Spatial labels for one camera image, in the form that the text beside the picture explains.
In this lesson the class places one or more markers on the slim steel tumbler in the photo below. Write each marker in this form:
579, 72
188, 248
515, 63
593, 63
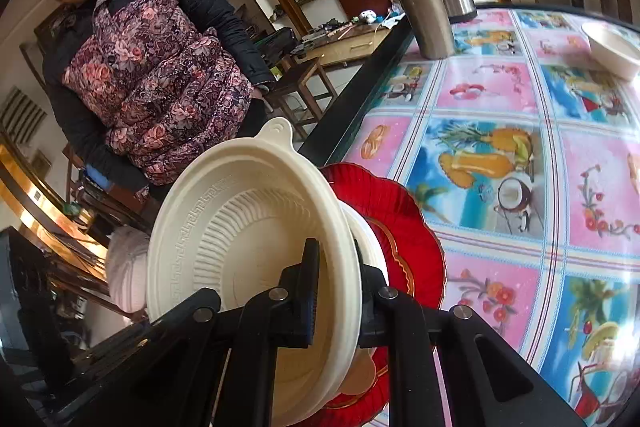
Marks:
420, 7

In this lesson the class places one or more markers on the red scalloped plate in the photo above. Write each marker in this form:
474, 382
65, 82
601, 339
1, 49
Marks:
405, 227

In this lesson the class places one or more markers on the wooden stool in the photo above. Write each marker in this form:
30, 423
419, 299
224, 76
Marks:
300, 87

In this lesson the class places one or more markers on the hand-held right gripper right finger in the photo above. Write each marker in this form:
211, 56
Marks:
372, 307

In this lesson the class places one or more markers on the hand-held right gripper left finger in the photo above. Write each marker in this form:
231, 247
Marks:
310, 297

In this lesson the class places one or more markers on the light wooden desk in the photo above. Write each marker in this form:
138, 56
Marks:
345, 44

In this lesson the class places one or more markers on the small white bowl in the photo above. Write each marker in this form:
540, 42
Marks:
615, 47

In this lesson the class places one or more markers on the large white bowl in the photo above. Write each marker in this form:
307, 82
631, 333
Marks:
371, 237

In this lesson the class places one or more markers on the fruit print tablecloth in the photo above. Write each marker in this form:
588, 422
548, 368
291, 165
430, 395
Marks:
500, 257

